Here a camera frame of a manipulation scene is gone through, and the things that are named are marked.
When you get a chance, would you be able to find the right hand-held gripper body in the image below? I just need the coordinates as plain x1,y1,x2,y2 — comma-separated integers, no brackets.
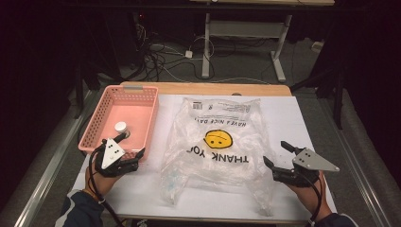
271,147,340,188

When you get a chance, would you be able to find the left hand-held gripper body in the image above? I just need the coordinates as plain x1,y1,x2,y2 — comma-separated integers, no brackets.
94,137,140,178

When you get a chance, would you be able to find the pink plastic basket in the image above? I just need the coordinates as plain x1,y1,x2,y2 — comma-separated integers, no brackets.
78,84,160,163

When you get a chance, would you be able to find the clear plastic smiley bag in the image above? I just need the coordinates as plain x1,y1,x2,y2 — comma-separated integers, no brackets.
160,96,278,218

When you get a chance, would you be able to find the person's left hand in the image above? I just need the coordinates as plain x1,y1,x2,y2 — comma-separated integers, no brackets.
84,157,124,199

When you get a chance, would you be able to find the person's right hand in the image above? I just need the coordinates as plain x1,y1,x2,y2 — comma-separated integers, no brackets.
285,171,334,221

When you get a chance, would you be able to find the white paper sheet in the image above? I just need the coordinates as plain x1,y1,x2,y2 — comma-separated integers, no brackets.
71,94,338,221

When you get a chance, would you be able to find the black metal stand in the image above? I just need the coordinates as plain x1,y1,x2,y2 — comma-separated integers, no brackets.
74,56,102,119
291,62,344,131

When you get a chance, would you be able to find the white power strip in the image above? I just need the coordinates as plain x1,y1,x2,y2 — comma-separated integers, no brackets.
311,40,325,54

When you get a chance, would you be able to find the right hand-held gripper cable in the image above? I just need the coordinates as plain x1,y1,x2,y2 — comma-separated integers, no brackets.
299,173,324,227

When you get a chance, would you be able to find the hand-held gripper cable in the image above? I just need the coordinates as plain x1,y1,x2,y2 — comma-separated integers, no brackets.
299,173,324,227
88,146,127,227

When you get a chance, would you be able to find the left hand-held gripper cable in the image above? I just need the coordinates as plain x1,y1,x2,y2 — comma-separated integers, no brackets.
88,146,127,227

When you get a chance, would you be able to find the metal floor rail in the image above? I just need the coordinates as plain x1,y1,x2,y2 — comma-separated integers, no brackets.
13,91,102,227
327,126,393,227

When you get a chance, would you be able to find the tangle of floor cables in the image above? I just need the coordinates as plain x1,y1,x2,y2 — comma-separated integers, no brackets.
133,23,221,83

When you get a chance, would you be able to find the white frame desk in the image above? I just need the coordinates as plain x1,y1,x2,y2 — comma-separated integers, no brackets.
188,0,336,83

